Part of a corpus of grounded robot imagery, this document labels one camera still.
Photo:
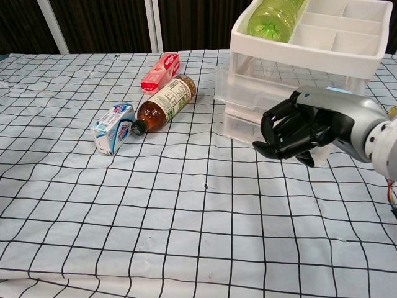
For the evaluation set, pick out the blue white soap box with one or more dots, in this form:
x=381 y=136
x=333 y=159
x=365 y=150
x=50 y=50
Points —
x=114 y=127

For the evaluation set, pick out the pink toothpaste box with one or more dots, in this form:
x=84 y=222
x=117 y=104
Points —
x=158 y=74

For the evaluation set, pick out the dark corrugated partition panel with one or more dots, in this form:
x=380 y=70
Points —
x=105 y=25
x=393 y=25
x=21 y=25
x=198 y=21

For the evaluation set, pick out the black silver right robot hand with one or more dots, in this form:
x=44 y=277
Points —
x=335 y=118

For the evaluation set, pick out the clear plastic drawer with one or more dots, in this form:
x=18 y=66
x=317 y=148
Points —
x=242 y=90
x=239 y=127

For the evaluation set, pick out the white partition post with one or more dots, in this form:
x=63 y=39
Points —
x=56 y=28
x=154 y=25

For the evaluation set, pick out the green plastic bottle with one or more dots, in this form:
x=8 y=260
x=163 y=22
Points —
x=273 y=18

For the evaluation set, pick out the brown tea bottle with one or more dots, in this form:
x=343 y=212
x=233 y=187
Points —
x=167 y=99

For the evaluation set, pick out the clear plastic drawer unit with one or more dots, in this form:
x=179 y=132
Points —
x=294 y=59

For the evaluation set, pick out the black grid checkered tablecloth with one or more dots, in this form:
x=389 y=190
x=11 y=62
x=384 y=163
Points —
x=155 y=201

